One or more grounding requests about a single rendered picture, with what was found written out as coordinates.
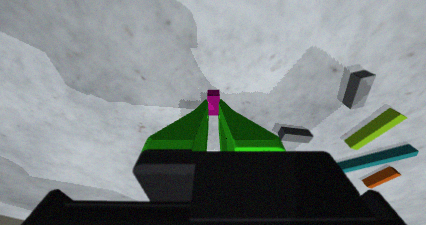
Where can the turquoise rod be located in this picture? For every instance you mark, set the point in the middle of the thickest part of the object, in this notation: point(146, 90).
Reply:
point(378, 158)

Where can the lime green bar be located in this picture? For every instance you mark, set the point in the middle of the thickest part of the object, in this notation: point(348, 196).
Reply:
point(382, 123)

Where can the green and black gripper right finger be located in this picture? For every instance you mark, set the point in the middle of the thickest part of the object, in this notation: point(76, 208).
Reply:
point(243, 134)

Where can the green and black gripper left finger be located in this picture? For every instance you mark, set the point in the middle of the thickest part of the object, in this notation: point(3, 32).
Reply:
point(185, 133)

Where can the orange rod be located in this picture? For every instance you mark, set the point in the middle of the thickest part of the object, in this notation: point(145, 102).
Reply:
point(381, 177)

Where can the magenta block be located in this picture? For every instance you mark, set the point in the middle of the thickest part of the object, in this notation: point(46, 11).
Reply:
point(213, 98)

